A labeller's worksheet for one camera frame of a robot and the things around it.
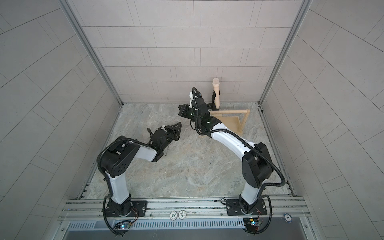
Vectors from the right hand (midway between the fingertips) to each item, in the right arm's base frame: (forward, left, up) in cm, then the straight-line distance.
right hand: (177, 107), depth 79 cm
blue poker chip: (-48, -49, -28) cm, 75 cm away
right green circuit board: (-50, -32, -29) cm, 66 cm away
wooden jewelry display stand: (+9, -36, -26) cm, 46 cm away
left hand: (+1, -2, -14) cm, 14 cm away
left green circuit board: (-48, +24, -23) cm, 58 cm away
